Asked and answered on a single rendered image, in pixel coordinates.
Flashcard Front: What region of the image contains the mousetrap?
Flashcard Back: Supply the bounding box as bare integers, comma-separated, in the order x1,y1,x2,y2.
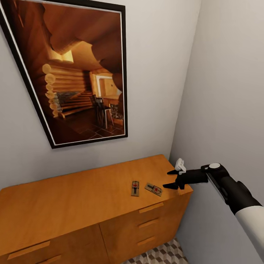
145,183,163,196
131,181,139,197

